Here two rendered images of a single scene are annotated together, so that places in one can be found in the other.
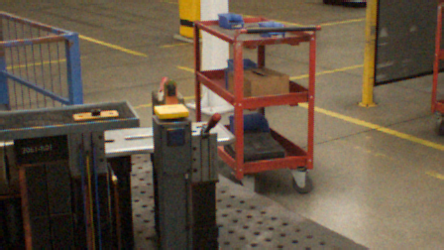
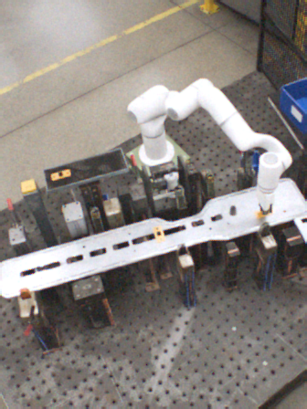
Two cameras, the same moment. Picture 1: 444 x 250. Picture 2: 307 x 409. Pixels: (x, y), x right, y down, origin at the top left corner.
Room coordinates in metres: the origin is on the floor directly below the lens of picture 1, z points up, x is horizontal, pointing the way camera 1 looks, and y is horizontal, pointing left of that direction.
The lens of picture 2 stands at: (2.87, 0.80, 2.83)
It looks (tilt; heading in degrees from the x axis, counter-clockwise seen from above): 51 degrees down; 186
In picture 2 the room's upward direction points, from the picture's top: 8 degrees counter-clockwise
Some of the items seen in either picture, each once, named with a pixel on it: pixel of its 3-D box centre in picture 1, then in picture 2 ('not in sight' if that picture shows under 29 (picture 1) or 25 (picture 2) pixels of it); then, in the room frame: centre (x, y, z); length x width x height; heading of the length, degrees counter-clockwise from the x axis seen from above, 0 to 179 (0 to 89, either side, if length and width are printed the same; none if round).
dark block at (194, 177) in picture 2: not in sight; (193, 196); (1.32, 0.82, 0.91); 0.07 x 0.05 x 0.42; 16
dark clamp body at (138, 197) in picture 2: not in sight; (142, 217); (1.41, 0.58, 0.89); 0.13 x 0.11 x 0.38; 16
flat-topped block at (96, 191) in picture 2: (49, 232); (94, 202); (1.33, 0.35, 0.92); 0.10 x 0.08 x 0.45; 106
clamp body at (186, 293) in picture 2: not in sight; (186, 278); (1.74, 0.77, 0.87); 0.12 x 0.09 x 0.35; 16
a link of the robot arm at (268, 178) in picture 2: not in sight; (269, 169); (1.51, 1.13, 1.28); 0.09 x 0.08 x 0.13; 134
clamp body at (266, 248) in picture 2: not in sight; (264, 261); (1.68, 1.11, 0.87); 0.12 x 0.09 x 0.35; 16
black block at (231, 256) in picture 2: not in sight; (231, 267); (1.68, 0.97, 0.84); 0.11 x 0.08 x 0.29; 16
